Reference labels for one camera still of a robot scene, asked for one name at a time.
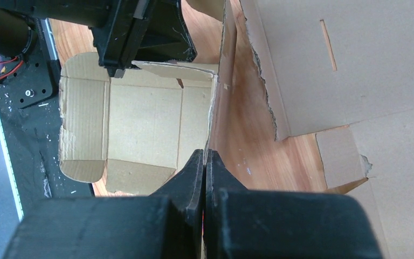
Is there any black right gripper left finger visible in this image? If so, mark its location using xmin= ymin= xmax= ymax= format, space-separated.
xmin=4 ymin=149 xmax=204 ymax=258

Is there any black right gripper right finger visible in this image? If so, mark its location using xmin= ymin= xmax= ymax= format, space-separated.
xmin=204 ymin=149 xmax=383 ymax=258

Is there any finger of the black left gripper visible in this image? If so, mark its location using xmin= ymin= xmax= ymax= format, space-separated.
xmin=134 ymin=0 xmax=197 ymax=62

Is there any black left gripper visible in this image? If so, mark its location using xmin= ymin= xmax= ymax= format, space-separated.
xmin=0 ymin=1 xmax=157 ymax=78

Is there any small brown cardboard box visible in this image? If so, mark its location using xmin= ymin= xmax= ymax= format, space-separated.
xmin=59 ymin=1 xmax=237 ymax=195

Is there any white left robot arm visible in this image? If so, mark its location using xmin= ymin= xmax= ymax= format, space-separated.
xmin=0 ymin=0 xmax=197 ymax=77

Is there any large flat cardboard sheet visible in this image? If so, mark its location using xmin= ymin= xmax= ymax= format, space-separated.
xmin=241 ymin=1 xmax=414 ymax=258

